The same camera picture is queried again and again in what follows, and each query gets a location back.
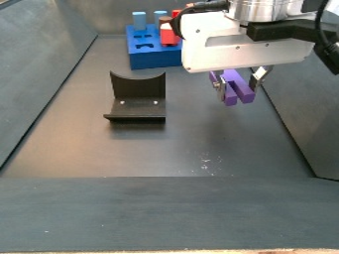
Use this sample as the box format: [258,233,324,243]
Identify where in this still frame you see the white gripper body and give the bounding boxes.
[181,12,314,72]

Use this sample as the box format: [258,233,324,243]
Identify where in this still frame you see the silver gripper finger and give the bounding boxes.
[214,70,226,102]
[250,65,273,91]

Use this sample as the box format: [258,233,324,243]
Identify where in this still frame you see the purple double-square block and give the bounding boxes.
[210,69,256,106]

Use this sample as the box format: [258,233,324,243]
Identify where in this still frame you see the blue shape sorter board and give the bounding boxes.
[126,24,182,69]

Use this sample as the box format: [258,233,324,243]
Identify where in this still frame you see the red pentagonal prism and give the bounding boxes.
[161,23,181,46]

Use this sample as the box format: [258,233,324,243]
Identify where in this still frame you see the red rounded block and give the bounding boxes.
[173,9,182,18]

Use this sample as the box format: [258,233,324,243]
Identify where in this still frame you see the brown cylinder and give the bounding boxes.
[159,16,173,24]

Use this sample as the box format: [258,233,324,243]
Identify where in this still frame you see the light blue cylinder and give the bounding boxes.
[154,10,169,26]

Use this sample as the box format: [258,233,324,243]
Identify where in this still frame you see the light blue rectangular block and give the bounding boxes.
[133,12,147,31]

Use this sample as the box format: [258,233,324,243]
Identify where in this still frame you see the black curved stand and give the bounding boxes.
[103,72,166,122]

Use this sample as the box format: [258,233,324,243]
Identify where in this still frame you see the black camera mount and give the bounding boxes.
[248,19,339,74]

